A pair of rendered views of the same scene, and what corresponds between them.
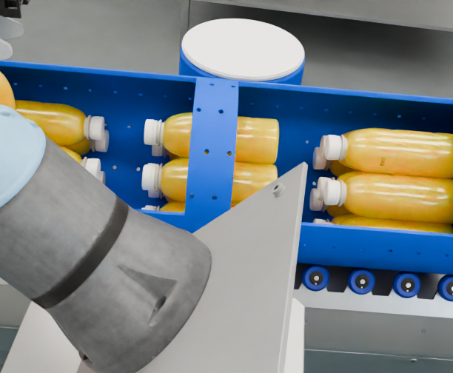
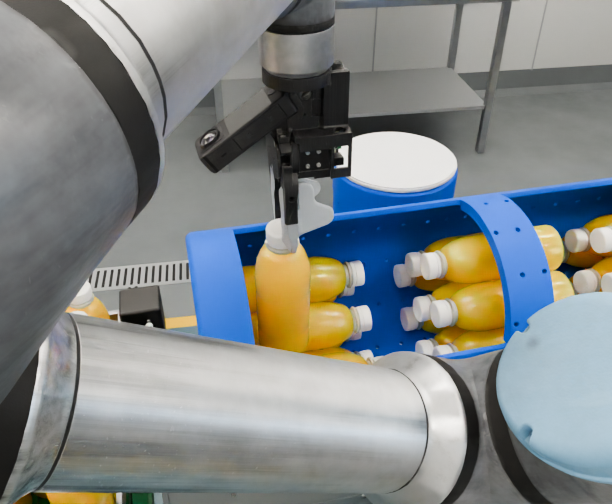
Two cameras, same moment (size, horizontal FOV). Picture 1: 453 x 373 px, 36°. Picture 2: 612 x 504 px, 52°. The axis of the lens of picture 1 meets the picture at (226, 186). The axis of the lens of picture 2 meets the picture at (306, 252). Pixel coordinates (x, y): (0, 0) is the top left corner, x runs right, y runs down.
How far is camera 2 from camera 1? 50 cm
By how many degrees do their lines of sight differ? 9
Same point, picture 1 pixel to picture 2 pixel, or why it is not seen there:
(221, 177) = (543, 297)
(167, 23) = not seen: hidden behind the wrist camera
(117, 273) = not seen: outside the picture
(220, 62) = (387, 178)
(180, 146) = (470, 273)
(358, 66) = not seen: hidden behind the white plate
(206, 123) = (511, 245)
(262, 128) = (545, 237)
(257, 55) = (414, 164)
